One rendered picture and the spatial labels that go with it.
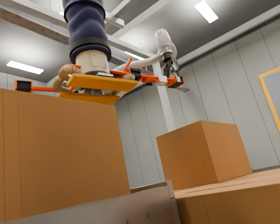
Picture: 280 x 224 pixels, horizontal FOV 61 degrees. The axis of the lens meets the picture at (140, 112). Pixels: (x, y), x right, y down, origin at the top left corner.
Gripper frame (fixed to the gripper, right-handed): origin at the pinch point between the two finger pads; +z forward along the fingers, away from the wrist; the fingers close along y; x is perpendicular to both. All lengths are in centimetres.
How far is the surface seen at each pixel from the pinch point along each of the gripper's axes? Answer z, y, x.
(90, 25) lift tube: -21, 12, -62
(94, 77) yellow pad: 13, 16, -67
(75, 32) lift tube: -19, 6, -68
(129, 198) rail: 66, 40, -73
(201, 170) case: 61, -5, 8
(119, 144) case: 46, 23, -64
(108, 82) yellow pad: 13, 14, -59
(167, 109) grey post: -71, -222, 200
